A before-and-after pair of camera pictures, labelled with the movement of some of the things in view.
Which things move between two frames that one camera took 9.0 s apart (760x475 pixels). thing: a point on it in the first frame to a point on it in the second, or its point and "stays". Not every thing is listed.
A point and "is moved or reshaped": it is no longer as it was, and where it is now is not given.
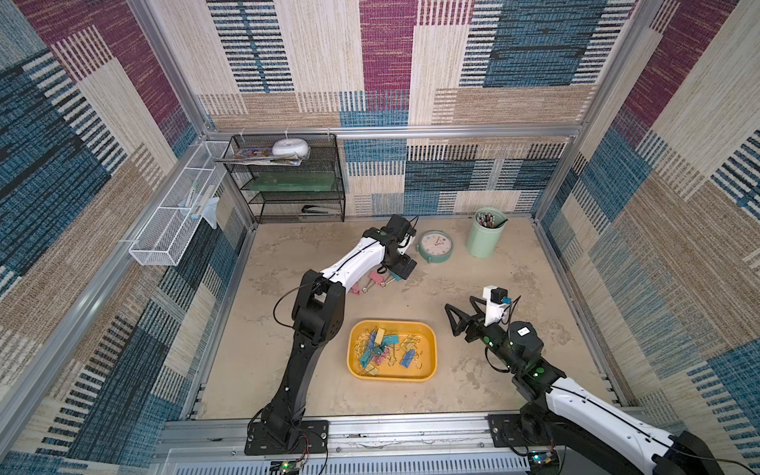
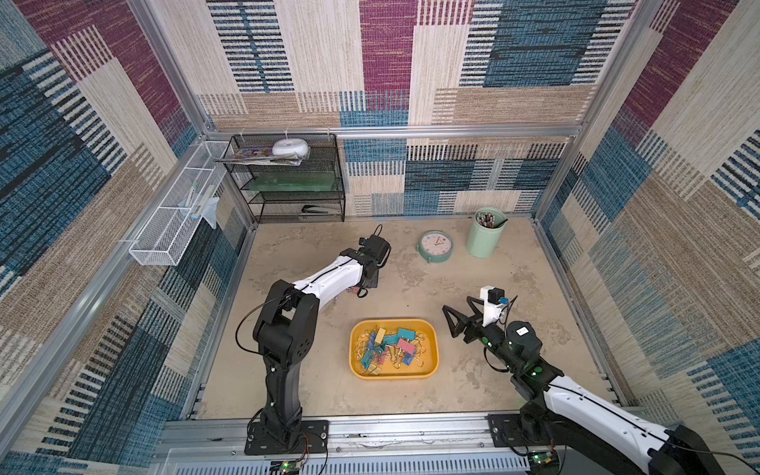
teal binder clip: x=364 y=359 stays
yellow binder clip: x=358 y=346 stays
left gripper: x=400 y=268 to x=375 y=281
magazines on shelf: x=261 y=156 stays
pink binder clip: x=375 y=278 is moved or reshaped
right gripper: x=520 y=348 stays
